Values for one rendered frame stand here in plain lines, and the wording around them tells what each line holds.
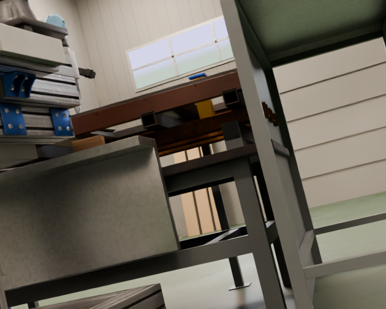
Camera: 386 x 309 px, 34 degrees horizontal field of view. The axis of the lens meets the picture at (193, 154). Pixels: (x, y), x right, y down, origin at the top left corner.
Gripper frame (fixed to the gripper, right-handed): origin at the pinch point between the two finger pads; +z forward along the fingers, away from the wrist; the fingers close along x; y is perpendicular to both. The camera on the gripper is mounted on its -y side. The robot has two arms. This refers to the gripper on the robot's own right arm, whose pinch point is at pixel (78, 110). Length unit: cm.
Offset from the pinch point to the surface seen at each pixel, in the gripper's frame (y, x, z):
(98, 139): -13.8, 25.4, 16.6
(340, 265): -80, 50, 70
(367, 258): -87, 50, 70
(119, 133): 3, -52, 5
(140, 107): -28.0, 16.5, 8.6
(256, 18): -72, -9, -17
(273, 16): -78, -14, -17
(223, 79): -58, 17, 7
